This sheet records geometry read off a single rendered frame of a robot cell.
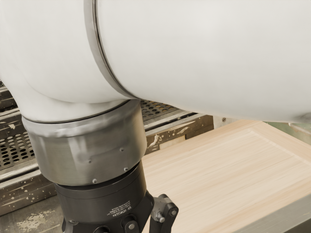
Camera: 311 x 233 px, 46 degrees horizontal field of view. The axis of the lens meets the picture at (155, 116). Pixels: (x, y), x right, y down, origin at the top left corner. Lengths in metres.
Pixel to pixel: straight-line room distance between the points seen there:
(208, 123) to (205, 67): 0.89
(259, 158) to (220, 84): 0.77
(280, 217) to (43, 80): 0.57
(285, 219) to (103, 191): 0.48
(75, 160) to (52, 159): 0.02
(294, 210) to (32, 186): 0.57
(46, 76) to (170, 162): 0.73
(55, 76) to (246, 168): 0.71
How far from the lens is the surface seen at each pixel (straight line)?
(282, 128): 1.03
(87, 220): 0.30
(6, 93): 1.60
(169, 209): 0.36
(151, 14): 0.16
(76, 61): 0.20
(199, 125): 1.02
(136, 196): 0.31
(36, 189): 0.93
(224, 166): 0.90
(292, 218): 0.72
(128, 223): 0.33
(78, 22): 0.19
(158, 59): 0.16
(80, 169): 0.27
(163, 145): 0.99
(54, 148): 0.27
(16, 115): 1.31
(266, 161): 0.91
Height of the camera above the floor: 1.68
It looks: 31 degrees down
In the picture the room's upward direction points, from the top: 75 degrees counter-clockwise
